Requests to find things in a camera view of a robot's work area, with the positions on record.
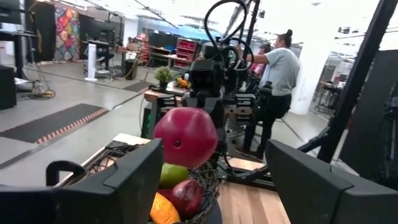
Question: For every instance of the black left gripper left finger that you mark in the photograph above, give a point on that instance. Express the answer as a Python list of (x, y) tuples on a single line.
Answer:
[(77, 205)]

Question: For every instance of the wooden workbench table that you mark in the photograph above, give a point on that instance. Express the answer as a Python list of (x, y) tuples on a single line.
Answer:
[(152, 96)]

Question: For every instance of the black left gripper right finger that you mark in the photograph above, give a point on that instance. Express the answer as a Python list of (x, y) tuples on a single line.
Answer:
[(326, 202)]

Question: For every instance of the low black cabinet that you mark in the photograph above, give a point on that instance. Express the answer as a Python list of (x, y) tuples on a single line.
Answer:
[(7, 87)]

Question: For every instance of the person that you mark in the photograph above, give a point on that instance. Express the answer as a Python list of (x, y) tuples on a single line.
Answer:
[(280, 71), (264, 49)]

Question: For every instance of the dark red onion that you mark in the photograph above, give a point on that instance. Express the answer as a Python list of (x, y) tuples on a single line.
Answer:
[(186, 196)]

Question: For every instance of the black vertical pole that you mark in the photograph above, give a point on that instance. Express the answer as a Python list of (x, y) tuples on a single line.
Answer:
[(253, 25)]

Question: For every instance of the yellow orange lemon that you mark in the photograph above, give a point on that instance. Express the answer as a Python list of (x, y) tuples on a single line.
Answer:
[(163, 211)]

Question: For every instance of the cluttered office desk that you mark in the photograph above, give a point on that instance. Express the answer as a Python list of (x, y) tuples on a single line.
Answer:
[(329, 90)]

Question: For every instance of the white tower fan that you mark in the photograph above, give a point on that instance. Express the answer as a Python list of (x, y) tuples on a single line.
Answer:
[(91, 62)]

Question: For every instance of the red bin shelf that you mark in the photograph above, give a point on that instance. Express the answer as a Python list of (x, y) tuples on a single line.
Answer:
[(186, 51)]

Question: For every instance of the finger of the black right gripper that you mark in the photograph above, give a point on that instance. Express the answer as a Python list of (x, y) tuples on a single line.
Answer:
[(220, 124), (192, 102)]

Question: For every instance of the black flat panel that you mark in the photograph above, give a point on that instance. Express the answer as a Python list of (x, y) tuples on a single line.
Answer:
[(373, 124)]

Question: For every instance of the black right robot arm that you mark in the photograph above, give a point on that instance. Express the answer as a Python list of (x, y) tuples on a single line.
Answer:
[(248, 177)]

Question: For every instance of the black trash bin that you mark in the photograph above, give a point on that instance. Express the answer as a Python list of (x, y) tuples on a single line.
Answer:
[(130, 70)]

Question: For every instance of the black striped-edge floor mat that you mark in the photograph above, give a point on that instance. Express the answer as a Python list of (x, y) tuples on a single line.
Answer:
[(53, 123)]

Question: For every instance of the plain black floor mat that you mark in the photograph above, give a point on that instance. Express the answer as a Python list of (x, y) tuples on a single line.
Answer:
[(138, 86)]

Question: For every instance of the small potted plant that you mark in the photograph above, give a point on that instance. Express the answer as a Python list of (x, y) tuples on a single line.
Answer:
[(163, 74)]

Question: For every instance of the black desk with monitors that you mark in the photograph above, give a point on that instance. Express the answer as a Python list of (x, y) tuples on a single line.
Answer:
[(93, 31)]

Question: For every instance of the tall black cabinet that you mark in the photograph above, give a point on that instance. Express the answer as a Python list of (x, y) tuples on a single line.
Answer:
[(43, 31)]

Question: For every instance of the green pear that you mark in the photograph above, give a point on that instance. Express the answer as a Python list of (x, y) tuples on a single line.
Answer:
[(172, 175)]

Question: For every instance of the colourful wall hanging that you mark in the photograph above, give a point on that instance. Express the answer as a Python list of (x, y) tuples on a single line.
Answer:
[(66, 31)]

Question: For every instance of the pink red round fruit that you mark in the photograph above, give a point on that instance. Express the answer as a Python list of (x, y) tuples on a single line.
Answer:
[(186, 137)]

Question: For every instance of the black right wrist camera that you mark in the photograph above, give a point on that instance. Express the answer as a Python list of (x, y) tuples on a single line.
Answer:
[(205, 76)]

